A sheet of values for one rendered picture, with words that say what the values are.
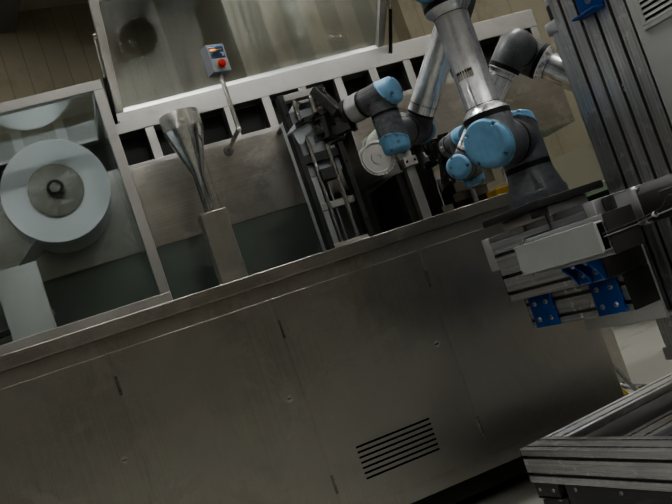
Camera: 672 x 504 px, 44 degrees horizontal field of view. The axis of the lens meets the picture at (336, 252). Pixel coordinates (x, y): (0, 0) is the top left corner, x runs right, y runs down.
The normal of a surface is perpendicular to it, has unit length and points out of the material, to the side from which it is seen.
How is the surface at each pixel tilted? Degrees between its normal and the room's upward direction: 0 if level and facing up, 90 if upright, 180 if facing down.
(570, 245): 90
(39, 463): 90
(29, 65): 90
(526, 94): 90
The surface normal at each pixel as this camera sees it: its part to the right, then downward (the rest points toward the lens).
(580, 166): -0.84, 0.26
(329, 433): 0.25, -0.14
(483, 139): -0.52, 0.27
